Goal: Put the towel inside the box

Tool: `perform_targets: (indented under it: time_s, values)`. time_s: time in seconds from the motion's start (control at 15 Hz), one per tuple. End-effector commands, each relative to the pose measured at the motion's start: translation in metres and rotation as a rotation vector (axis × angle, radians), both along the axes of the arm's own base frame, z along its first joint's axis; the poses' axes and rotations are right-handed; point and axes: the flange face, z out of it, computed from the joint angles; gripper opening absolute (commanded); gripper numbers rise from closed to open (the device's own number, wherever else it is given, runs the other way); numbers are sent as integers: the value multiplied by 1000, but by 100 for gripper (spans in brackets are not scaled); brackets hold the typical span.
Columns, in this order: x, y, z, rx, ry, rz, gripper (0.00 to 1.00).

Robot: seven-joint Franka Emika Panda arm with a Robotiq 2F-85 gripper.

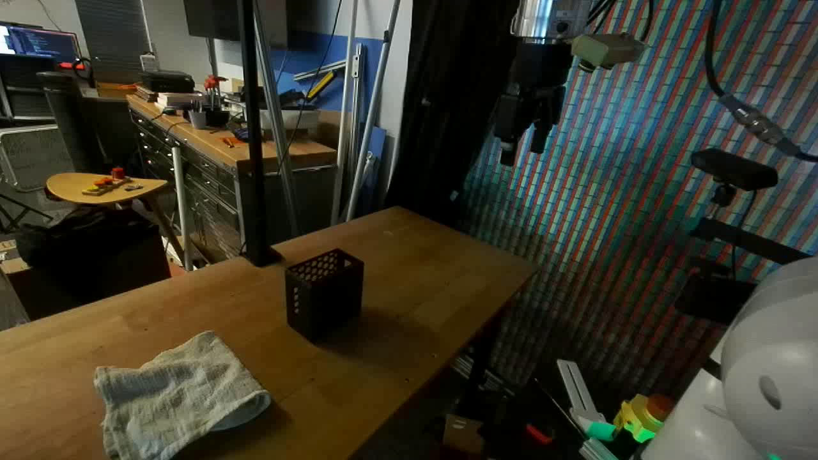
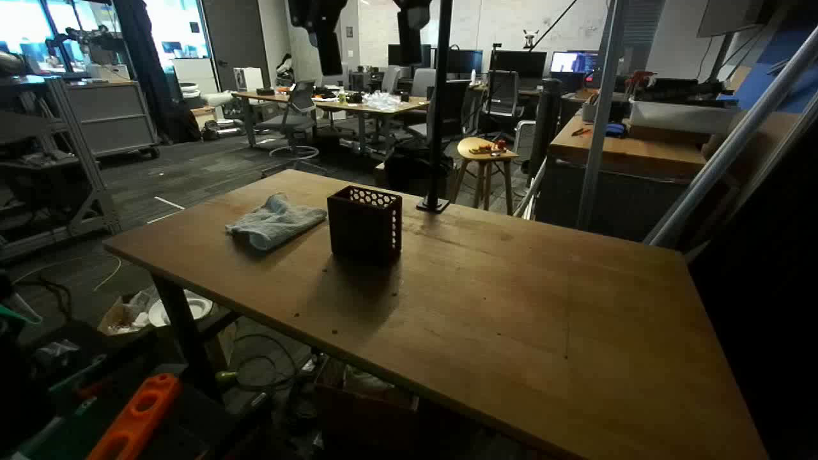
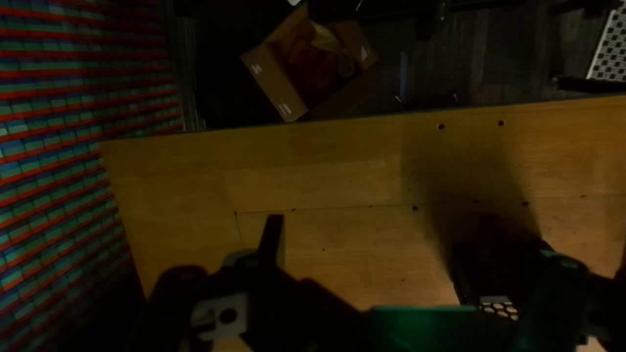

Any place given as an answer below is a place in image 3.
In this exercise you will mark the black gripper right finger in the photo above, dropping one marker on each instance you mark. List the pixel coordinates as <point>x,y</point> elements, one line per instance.
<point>500,265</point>

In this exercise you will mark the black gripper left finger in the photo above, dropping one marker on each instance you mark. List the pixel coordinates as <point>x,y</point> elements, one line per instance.
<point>271,246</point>

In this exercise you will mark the brown printed cardboard box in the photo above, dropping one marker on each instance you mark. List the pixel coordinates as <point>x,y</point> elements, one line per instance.
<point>306,66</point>

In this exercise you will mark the white perforated panel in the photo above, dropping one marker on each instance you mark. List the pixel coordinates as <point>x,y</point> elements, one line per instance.
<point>610,46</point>

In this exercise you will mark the striped colourful fabric backdrop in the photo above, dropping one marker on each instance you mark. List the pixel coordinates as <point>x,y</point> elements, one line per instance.
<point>52,130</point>

